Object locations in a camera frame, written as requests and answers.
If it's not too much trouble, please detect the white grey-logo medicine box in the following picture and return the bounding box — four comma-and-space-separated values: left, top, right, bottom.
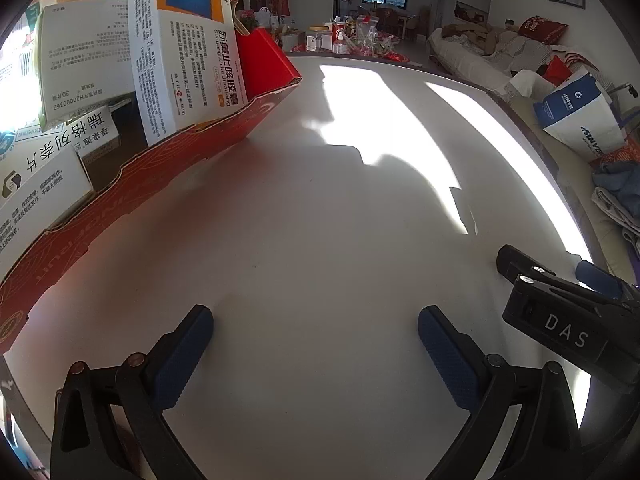
0, 147, 96, 281

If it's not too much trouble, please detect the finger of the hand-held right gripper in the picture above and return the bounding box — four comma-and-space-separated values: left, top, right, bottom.
501, 274, 640, 395
496, 244, 640, 311

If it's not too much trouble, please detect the red cardboard box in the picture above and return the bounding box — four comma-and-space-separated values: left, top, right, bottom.
0, 27, 303, 356

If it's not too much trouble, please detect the white blue paper bag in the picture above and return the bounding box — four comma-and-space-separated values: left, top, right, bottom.
532, 70, 628, 163

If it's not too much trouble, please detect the round red tray with items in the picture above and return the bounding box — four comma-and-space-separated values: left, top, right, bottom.
290, 35, 426, 68

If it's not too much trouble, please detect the beige armchair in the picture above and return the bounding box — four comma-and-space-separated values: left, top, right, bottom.
507, 92, 640, 286

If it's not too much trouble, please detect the pile of folded clothes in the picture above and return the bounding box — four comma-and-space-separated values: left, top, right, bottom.
592, 160, 640, 256

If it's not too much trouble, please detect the red shopping bag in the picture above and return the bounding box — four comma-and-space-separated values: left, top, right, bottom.
542, 55, 571, 86

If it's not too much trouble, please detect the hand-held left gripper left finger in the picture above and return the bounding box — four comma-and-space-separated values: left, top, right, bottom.
50, 304, 215, 480

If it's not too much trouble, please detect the white sofa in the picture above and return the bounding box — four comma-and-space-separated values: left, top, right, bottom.
427, 22, 618, 106

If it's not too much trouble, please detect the white orange medicine box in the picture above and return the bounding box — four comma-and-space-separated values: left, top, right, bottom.
127, 0, 249, 149

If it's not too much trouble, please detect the red lettered cushion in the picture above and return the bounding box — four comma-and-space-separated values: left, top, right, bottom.
517, 16, 570, 46

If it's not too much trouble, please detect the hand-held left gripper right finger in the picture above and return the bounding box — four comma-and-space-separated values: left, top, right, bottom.
417, 305, 583, 480

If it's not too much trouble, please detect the white text-covered medicine box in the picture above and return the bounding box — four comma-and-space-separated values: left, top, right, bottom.
37, 0, 137, 133

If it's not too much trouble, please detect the red patterned cushion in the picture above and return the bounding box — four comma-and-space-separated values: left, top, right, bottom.
597, 137, 640, 166

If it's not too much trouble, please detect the wooden dining chair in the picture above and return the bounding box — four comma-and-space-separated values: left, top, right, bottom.
375, 7, 401, 36

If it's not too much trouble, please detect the white large-lettered medicine box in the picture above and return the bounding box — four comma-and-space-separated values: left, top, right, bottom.
0, 107, 121, 171

